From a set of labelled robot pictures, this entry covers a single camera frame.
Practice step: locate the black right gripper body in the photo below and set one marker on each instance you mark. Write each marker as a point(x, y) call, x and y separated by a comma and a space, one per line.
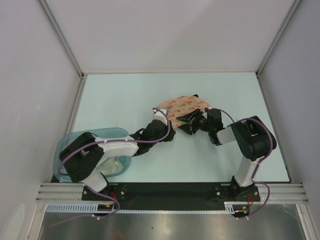
point(200, 123)

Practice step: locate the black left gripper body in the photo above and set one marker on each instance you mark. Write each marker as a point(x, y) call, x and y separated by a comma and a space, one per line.
point(163, 134)

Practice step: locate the pink mesh laundry bag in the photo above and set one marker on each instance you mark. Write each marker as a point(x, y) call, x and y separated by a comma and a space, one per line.
point(181, 106)

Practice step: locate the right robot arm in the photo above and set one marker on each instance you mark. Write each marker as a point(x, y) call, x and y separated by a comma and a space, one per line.
point(254, 139)

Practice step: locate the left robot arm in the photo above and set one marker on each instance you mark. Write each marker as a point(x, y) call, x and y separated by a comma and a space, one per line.
point(81, 158)

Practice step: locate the white bra in basin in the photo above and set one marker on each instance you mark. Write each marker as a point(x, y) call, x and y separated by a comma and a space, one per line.
point(111, 166)

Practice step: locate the blue plastic basin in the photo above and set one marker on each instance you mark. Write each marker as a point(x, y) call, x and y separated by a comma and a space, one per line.
point(105, 133)

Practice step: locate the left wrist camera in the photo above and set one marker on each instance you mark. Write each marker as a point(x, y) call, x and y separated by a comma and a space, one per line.
point(161, 115)

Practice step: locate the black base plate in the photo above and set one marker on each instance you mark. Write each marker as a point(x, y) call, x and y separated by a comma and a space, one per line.
point(176, 195)

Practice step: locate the white slotted cable duct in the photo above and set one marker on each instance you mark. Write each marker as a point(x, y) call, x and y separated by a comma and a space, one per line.
point(106, 208)

